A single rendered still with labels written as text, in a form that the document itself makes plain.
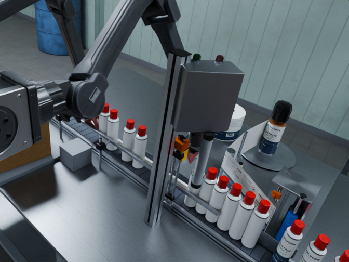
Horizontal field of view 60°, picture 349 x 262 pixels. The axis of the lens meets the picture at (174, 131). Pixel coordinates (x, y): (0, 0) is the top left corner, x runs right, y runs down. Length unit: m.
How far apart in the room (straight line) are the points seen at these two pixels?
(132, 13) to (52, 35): 4.19
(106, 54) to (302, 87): 3.42
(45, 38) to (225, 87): 4.34
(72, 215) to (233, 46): 3.31
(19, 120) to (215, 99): 0.50
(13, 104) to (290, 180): 0.85
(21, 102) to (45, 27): 4.43
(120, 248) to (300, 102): 3.27
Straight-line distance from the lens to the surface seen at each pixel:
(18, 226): 2.04
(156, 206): 1.11
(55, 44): 4.99
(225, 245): 1.18
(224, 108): 0.88
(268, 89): 4.09
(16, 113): 0.57
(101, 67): 0.70
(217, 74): 0.82
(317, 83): 3.94
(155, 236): 1.17
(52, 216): 1.24
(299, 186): 1.07
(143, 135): 1.25
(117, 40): 0.74
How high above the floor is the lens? 1.75
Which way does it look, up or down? 32 degrees down
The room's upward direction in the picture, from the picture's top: 10 degrees clockwise
